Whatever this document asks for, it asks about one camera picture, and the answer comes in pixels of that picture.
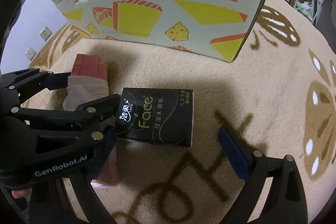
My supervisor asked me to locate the pink cloth pack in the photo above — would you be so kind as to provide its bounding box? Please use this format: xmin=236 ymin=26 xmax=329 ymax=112
xmin=63 ymin=53 xmax=109 ymax=111

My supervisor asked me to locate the black Face tissue pack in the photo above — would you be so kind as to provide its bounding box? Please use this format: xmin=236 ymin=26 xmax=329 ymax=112
xmin=115 ymin=88 xmax=194 ymax=148

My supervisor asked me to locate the left hand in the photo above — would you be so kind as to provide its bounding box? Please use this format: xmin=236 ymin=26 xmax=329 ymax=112
xmin=11 ymin=188 xmax=32 ymax=199

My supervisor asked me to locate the beige brown patterned rug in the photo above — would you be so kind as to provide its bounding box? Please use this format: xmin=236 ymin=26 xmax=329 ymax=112
xmin=31 ymin=0 xmax=335 ymax=223

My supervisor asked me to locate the lower wall socket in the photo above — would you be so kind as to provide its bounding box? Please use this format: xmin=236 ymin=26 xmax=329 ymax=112
xmin=25 ymin=47 xmax=37 ymax=61

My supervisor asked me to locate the wall socket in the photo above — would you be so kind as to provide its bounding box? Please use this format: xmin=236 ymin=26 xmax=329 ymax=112
xmin=39 ymin=27 xmax=52 ymax=41
xmin=25 ymin=47 xmax=37 ymax=61

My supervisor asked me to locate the upper wall socket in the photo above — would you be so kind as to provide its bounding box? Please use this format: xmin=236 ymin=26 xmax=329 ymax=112
xmin=39 ymin=27 xmax=52 ymax=41

